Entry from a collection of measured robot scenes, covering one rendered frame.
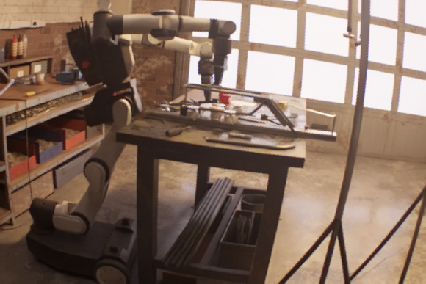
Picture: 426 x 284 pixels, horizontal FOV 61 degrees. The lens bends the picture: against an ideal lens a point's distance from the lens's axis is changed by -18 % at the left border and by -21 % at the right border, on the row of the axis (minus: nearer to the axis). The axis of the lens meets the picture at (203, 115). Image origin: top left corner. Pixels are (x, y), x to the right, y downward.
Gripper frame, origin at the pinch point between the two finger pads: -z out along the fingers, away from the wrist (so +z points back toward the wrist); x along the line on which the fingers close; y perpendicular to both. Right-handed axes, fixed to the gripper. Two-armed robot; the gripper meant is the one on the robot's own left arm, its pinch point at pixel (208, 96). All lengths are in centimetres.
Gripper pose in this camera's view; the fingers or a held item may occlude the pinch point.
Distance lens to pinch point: 218.4
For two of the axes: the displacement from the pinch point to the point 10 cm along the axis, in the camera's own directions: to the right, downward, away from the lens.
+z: -0.4, -10.0, 0.2
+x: -2.0, -0.1, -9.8
